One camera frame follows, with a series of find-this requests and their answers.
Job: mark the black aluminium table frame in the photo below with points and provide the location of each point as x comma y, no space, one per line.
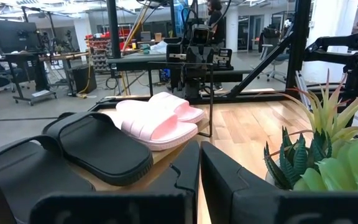
297,46

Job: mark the black wheeled desk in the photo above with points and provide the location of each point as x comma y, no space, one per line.
39,71

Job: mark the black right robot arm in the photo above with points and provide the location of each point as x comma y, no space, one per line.
176,53

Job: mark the spiky long-leaf artificial plant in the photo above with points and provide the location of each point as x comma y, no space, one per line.
325,118

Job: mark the red parts bin rack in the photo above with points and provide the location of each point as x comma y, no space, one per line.
98,40

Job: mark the black monitor screen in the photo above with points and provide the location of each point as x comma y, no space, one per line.
14,35

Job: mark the black stand pole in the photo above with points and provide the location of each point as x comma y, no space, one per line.
113,31

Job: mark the pink foam slide sandal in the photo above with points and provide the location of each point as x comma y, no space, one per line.
182,109
154,124

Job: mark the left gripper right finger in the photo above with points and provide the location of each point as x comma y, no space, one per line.
219,174

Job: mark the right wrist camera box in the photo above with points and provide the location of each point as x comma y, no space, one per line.
200,36

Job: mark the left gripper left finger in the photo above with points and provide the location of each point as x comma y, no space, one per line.
183,174

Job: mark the light green leafy artificial plant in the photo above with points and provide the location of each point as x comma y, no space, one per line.
346,168

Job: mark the black background robot arm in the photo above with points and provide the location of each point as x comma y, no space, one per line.
357,71

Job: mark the black floor box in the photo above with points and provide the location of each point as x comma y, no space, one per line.
84,79

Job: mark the person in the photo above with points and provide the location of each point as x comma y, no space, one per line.
216,25

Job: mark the black office chair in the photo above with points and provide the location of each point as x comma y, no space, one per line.
270,40

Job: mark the dark green serrated aloe plant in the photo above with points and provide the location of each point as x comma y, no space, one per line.
291,158

